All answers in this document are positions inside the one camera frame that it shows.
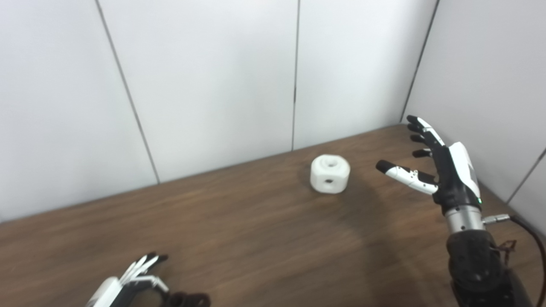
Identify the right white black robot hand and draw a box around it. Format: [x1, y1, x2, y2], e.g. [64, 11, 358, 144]
[375, 115, 483, 216]

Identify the round white plastic piece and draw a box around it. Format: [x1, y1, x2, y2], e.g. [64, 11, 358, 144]
[310, 154, 351, 195]

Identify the black flanged holder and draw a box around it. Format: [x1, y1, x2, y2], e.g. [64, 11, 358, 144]
[164, 291, 211, 307]

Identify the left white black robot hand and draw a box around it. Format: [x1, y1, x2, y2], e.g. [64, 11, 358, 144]
[85, 252, 171, 307]

